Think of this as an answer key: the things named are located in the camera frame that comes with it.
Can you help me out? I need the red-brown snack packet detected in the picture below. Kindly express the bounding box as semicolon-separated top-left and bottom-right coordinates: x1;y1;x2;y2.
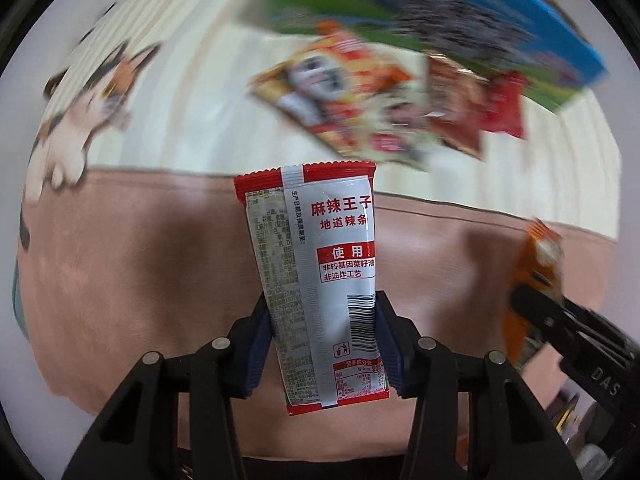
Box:
425;55;490;162

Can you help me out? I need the orange panda snack packet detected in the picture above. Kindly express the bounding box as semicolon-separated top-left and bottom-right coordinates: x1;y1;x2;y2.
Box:
247;20;428;128
500;217;566;366

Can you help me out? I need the light blue cloth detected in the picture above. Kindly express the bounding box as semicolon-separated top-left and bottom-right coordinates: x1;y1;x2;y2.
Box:
11;255;31;341

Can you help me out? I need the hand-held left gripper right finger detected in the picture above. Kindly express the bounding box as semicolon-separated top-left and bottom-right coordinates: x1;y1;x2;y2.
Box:
375;290;583;480

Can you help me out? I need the cardboard box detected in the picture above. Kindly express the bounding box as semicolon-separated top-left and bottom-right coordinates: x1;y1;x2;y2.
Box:
260;0;608;116

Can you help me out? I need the cat print striped pink blanket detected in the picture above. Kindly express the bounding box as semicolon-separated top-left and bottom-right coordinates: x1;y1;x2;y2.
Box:
15;0;631;461

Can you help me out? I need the red white spicy strip packet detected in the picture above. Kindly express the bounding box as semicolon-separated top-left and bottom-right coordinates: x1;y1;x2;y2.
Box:
233;160;391;416

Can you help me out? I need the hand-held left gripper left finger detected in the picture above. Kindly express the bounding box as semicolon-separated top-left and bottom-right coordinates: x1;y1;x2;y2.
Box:
60;292;275;480

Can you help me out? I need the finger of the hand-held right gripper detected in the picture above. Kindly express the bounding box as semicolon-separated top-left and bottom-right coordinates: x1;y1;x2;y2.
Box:
509;284;596;335

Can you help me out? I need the small cartoon figure snack packet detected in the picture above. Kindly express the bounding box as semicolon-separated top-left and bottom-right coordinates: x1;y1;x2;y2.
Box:
310;100;437;172

